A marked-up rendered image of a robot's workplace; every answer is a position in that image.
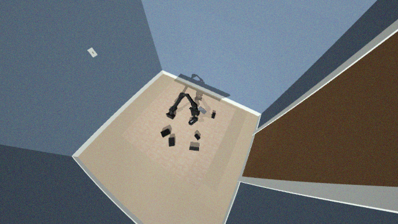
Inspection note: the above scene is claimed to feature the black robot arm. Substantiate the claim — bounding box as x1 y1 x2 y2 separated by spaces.
168 93 200 116

